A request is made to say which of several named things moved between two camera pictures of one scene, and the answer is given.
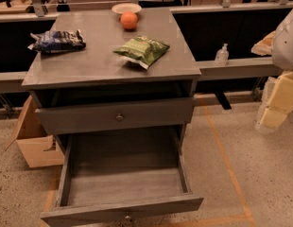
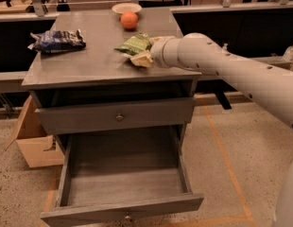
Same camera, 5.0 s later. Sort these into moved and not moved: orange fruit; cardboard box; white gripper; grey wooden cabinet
Moved: white gripper
Not moved: grey wooden cabinet; cardboard box; orange fruit
